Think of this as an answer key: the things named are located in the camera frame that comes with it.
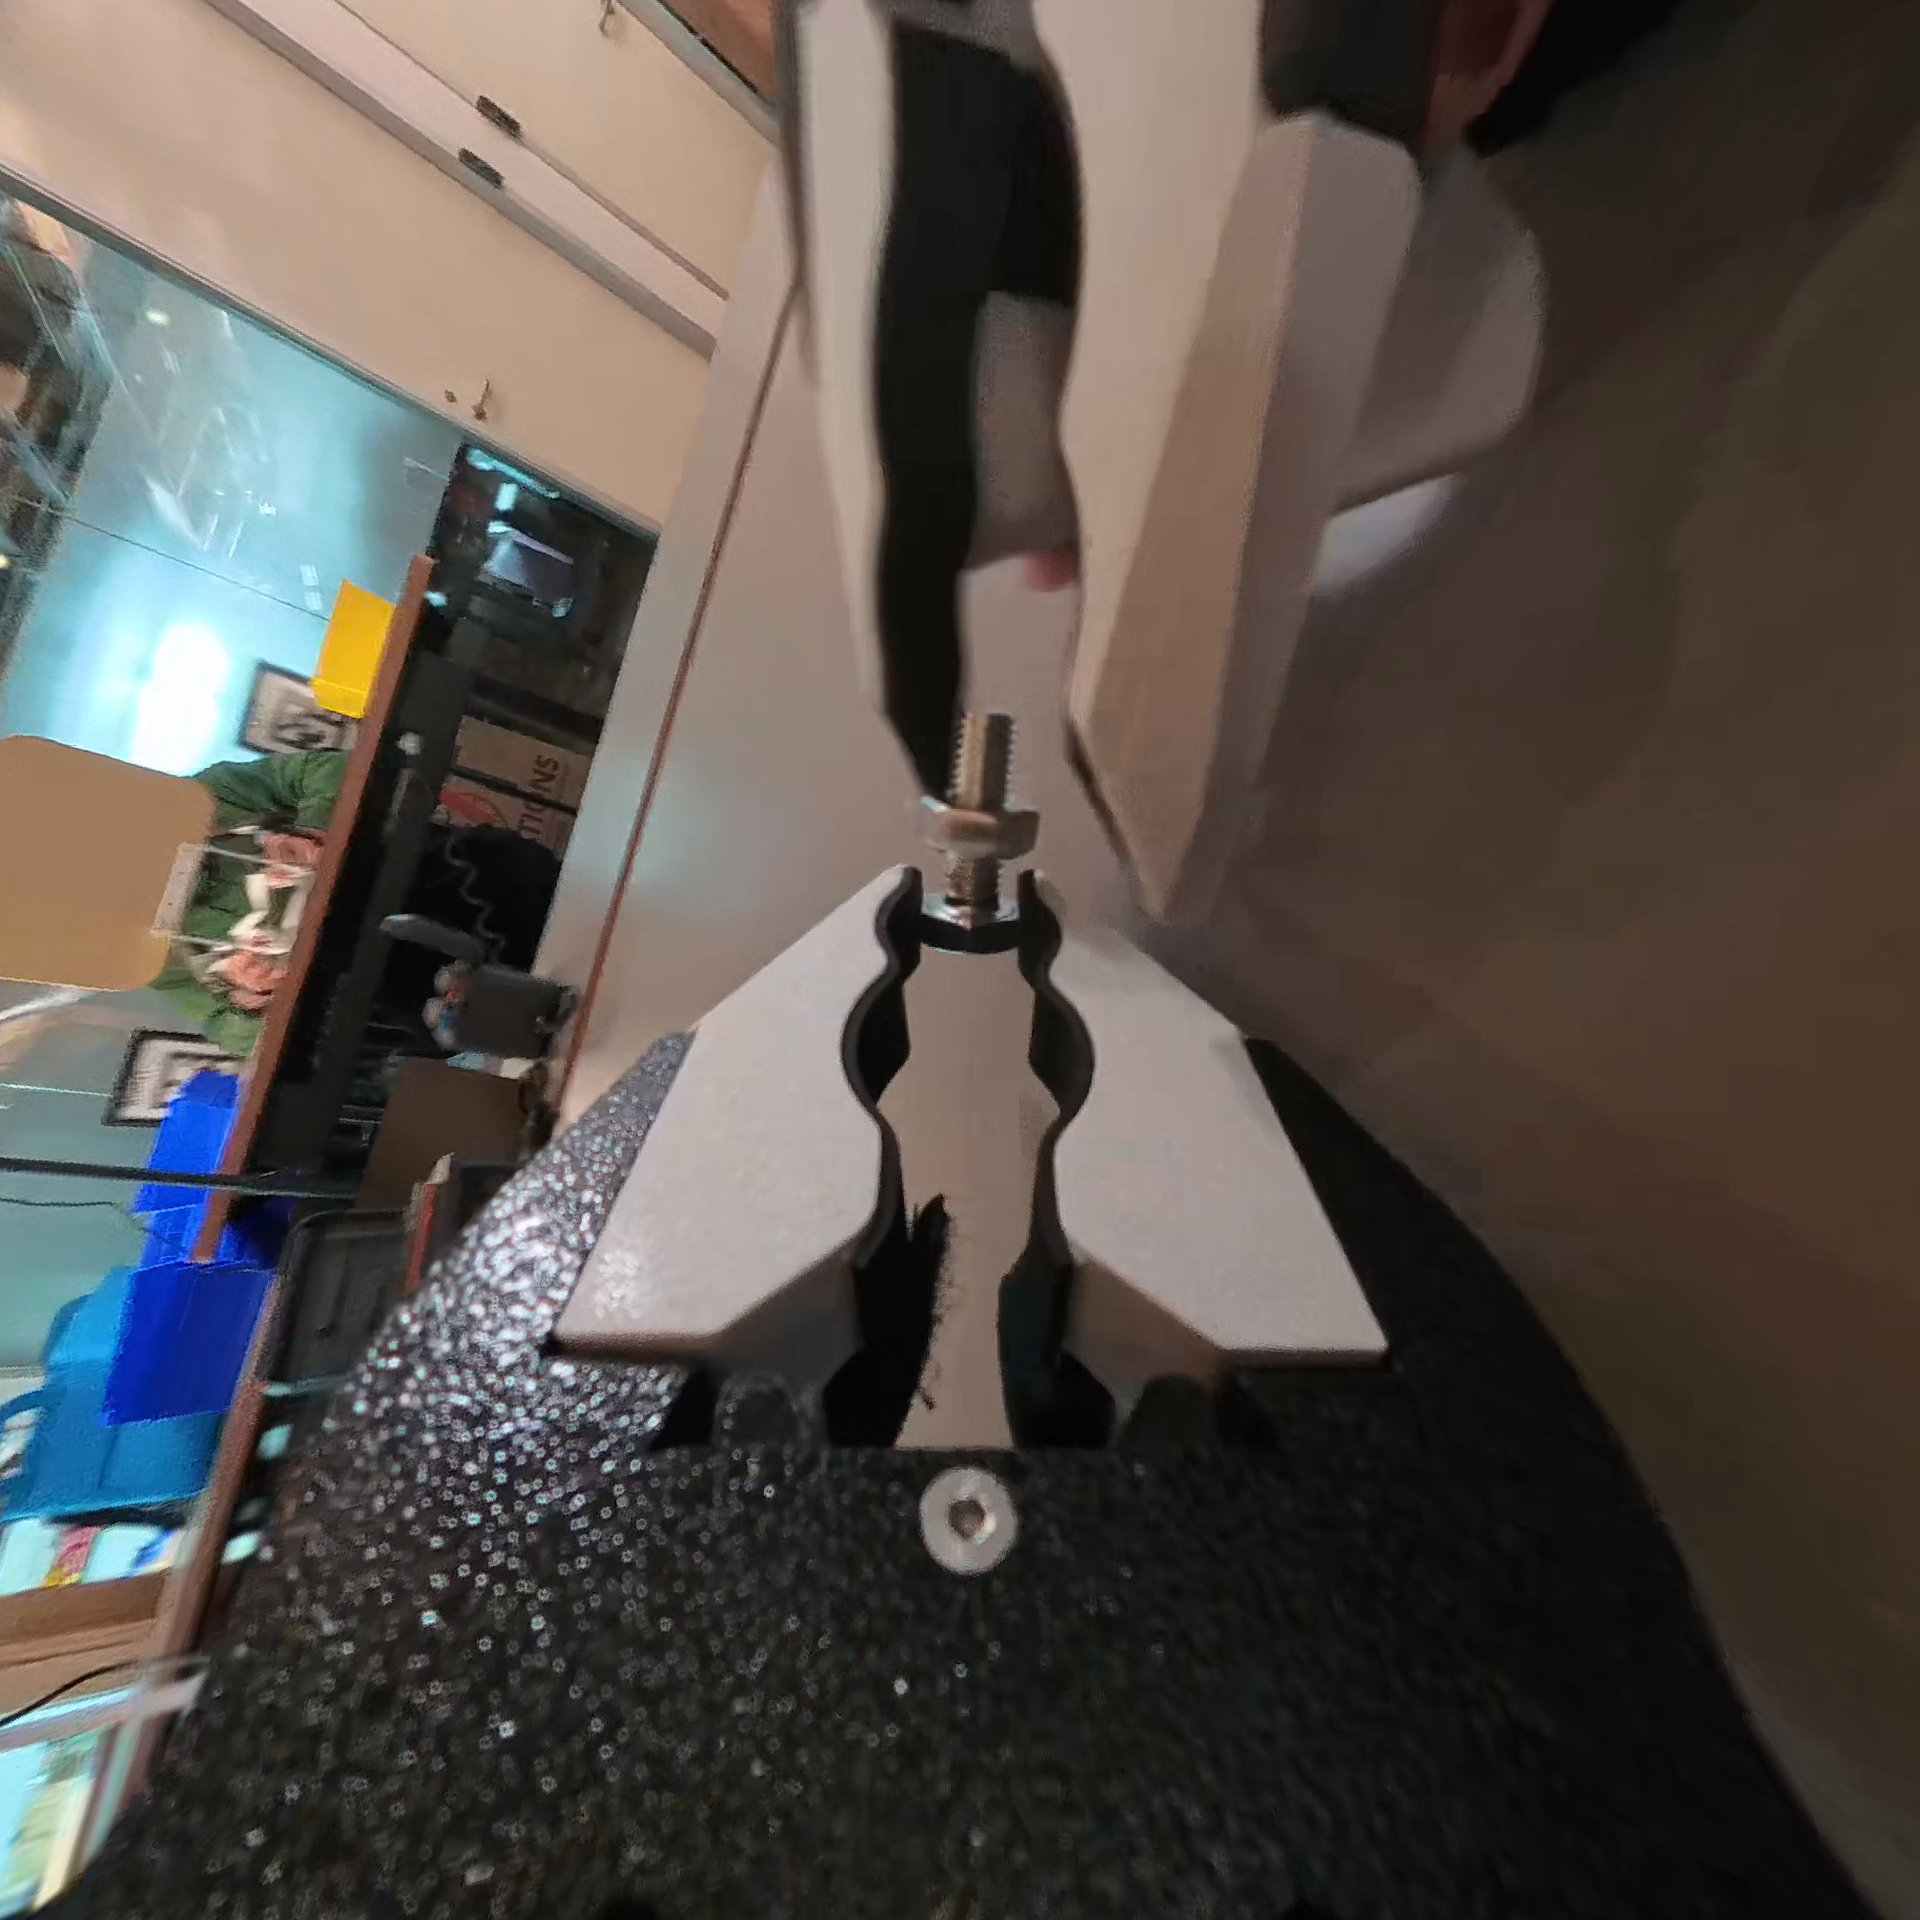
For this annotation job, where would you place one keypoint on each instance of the brown cardboard sheet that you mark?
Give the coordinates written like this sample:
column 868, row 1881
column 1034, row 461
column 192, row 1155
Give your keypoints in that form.
column 90, row 856

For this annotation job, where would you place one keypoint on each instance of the brown cardboard box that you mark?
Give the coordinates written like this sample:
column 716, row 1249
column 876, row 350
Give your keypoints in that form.
column 517, row 780

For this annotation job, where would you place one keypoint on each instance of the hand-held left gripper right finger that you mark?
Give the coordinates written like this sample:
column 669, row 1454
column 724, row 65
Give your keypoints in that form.
column 1202, row 1185

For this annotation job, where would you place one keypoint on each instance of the dark blue plastic bin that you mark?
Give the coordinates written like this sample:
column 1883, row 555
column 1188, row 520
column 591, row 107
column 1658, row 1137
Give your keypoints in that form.
column 196, row 1276

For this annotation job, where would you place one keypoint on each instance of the silver hex nut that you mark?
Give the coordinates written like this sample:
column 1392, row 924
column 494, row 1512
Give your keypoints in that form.
column 983, row 829

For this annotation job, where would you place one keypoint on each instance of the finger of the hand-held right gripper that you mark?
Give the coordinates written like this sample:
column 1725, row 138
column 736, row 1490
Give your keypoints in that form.
column 848, row 299
column 1202, row 523

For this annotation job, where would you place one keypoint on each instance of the light blue basket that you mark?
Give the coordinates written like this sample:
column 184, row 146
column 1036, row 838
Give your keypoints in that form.
column 76, row 1424

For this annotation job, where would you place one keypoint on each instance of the silver steel bolt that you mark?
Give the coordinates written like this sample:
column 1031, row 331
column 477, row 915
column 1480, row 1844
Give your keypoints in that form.
column 983, row 749

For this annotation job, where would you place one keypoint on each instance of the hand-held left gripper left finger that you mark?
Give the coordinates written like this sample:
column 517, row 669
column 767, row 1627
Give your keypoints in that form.
column 751, row 1170

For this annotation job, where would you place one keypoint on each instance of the yellow box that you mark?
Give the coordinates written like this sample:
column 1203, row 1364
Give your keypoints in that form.
column 354, row 644

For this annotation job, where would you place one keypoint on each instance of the brown wooden desk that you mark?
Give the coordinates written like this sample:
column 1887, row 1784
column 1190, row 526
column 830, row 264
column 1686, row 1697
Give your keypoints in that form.
column 323, row 900

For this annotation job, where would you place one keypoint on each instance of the person's right hand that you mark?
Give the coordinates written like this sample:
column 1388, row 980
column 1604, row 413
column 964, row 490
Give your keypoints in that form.
column 1472, row 66

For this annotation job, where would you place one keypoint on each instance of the black framed tag marker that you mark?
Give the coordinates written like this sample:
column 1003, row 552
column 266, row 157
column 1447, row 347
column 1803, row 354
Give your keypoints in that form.
column 293, row 705
column 165, row 1073

